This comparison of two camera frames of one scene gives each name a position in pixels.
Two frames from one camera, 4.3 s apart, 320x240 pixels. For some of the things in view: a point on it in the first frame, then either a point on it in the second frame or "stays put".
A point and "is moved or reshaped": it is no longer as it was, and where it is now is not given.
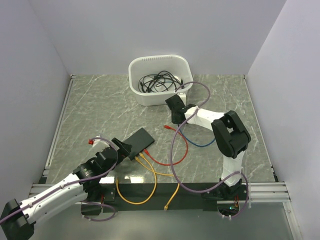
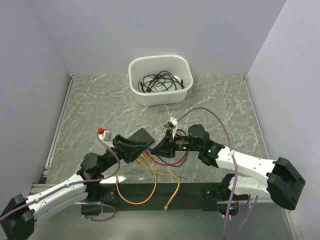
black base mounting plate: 123,197 stays put
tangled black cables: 162,81 stays put
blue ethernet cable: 193,143 is moved or reshaped
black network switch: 139,141 stays put
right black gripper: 174,120 → 166,147
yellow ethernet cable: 116,182 stays put
